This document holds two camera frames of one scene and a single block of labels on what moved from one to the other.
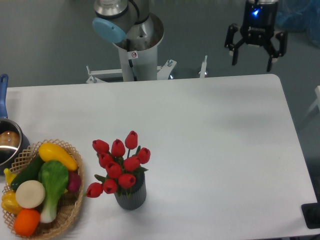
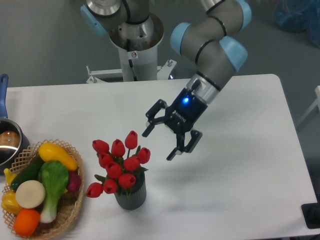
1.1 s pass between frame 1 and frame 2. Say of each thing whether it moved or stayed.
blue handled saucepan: stayed
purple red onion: stayed
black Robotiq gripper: moved
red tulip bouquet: stayed
